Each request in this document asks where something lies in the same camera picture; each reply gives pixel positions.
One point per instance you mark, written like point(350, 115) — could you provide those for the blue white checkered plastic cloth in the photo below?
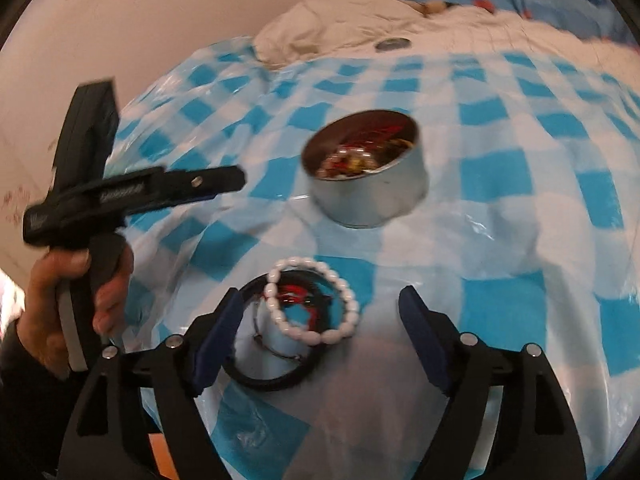
point(500, 210)

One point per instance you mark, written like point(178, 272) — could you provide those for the person's left hand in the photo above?
point(42, 310)

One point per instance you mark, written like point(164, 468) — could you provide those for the orange object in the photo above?
point(156, 455)

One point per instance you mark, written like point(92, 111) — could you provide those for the thin metal bangle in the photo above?
point(260, 340)

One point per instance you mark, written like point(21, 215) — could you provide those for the round silver can lid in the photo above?
point(393, 44)

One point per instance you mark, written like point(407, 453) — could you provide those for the white grid-line quilt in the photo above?
point(350, 25)

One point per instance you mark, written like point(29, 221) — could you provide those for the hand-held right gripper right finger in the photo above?
point(422, 330)

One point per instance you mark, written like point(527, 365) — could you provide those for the pile of mixed jewelry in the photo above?
point(365, 152)

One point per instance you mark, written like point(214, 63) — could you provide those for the person's left forearm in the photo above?
point(35, 410)

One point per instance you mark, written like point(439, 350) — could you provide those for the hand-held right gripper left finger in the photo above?
point(222, 330)

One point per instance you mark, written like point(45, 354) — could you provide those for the small brown object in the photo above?
point(434, 8)

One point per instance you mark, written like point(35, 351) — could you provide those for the silver tin can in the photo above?
point(372, 195)

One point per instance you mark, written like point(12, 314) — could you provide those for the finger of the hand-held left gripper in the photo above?
point(205, 181)

